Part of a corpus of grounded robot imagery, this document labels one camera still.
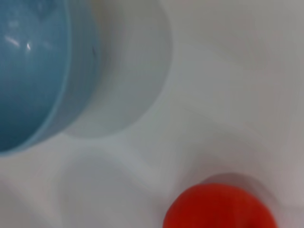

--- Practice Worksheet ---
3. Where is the blue bowl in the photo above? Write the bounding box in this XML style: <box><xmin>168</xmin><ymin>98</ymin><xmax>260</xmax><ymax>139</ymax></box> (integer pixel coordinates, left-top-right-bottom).
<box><xmin>0</xmin><ymin>0</ymin><xmax>103</xmax><ymax>152</ymax></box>

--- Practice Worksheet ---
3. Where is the orange fruit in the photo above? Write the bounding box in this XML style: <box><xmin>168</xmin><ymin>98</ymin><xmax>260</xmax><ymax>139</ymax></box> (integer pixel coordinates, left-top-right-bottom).
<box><xmin>162</xmin><ymin>182</ymin><xmax>278</xmax><ymax>228</ymax></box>

